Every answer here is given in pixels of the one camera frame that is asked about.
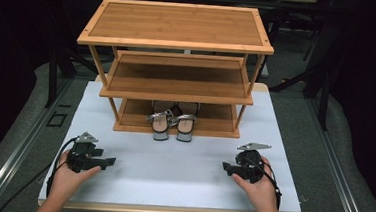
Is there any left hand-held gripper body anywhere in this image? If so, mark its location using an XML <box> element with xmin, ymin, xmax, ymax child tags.
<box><xmin>65</xmin><ymin>130</ymin><xmax>107</xmax><ymax>176</ymax></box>

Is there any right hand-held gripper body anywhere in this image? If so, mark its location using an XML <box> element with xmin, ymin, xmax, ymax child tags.
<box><xmin>233</xmin><ymin>140</ymin><xmax>274</xmax><ymax>186</ymax></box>

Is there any black silver-strap heeled sandal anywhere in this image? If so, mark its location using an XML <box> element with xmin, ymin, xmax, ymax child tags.
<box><xmin>144</xmin><ymin>99</ymin><xmax>176</xmax><ymax>143</ymax></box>
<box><xmin>168</xmin><ymin>101</ymin><xmax>201</xmax><ymax>144</ymax></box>

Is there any wooden three-tier shoe rack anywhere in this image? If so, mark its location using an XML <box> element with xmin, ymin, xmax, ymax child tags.
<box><xmin>70</xmin><ymin>0</ymin><xmax>278</xmax><ymax>143</ymax></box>

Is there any person's left hand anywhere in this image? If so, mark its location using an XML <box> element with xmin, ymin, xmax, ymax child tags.
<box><xmin>48</xmin><ymin>148</ymin><xmax>104</xmax><ymax>202</ymax></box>

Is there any person's right hand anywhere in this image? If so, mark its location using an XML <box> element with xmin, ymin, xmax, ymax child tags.
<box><xmin>229</xmin><ymin>154</ymin><xmax>285</xmax><ymax>212</ymax></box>

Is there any white foam table mat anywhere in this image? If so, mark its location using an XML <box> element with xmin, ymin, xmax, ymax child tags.
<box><xmin>37</xmin><ymin>76</ymin><xmax>310</xmax><ymax>212</ymax></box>

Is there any black metal stand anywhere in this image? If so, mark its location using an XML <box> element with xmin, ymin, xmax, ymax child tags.
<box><xmin>44</xmin><ymin>39</ymin><xmax>101</xmax><ymax>113</ymax></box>
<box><xmin>267</xmin><ymin>55</ymin><xmax>335</xmax><ymax>132</ymax></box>

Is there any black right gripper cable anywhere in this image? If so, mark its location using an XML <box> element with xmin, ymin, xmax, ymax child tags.
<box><xmin>252</xmin><ymin>159</ymin><xmax>285</xmax><ymax>211</ymax></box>

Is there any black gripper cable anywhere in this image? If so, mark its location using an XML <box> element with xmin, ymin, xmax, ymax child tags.
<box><xmin>0</xmin><ymin>131</ymin><xmax>79</xmax><ymax>212</ymax></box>
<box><xmin>252</xmin><ymin>159</ymin><xmax>285</xmax><ymax>211</ymax></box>

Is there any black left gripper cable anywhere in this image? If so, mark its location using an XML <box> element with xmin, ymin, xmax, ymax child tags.
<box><xmin>0</xmin><ymin>131</ymin><xmax>79</xmax><ymax>212</ymax></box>

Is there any metal floor rail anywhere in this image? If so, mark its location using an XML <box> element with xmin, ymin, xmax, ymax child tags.
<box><xmin>0</xmin><ymin>72</ymin><xmax>76</xmax><ymax>212</ymax></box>
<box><xmin>297</xmin><ymin>93</ymin><xmax>376</xmax><ymax>212</ymax></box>

